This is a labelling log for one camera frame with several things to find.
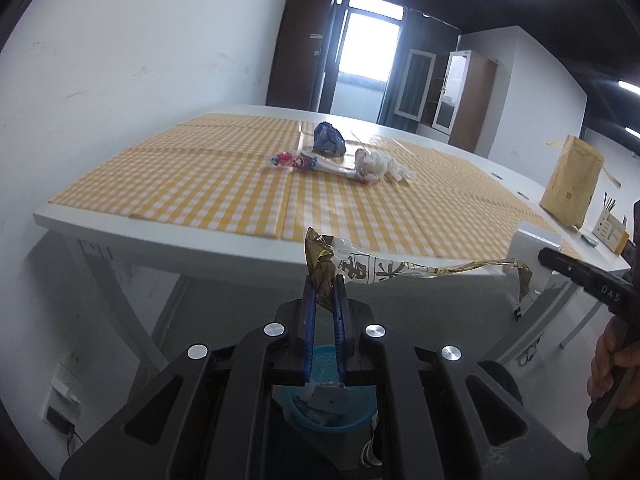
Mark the person's right hand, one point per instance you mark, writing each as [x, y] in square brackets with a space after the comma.
[607, 360]

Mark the colourful printed clear wrapper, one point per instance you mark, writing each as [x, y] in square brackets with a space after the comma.
[300, 161]

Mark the person's right white shoe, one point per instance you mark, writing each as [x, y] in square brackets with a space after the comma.
[367, 452]

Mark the blue plastic mesh basket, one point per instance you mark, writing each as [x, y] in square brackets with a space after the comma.
[325, 362]

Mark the cardboard pen holder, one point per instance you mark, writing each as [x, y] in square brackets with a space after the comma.
[610, 230]

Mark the yellow checked tablecloth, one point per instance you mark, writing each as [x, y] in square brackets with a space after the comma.
[200, 185]

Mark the brown wooden wardrobe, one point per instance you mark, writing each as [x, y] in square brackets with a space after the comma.
[295, 50]

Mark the small grey object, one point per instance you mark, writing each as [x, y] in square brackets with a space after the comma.
[590, 240]

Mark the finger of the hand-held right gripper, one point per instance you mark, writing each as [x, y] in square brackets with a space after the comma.
[560, 265]

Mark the white plastic bag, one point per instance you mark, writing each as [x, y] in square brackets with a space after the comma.
[382, 165]

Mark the brown glass-door cabinet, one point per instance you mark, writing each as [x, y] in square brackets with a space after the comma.
[465, 100]

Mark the dark curtain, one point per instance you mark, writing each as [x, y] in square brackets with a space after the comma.
[425, 60]

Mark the golden clear snack wrapper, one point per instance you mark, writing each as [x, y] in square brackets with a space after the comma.
[360, 267]

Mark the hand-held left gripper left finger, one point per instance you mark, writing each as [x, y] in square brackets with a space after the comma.
[309, 335]

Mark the brown paper bag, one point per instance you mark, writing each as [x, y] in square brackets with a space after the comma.
[570, 185]

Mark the bright glass balcony door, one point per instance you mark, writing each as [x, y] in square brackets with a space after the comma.
[362, 45]

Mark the blue wrapper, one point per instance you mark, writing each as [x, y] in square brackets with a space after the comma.
[328, 140]

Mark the person's right forearm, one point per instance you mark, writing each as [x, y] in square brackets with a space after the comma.
[617, 445]

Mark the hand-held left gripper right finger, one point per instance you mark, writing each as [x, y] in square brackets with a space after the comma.
[340, 335]

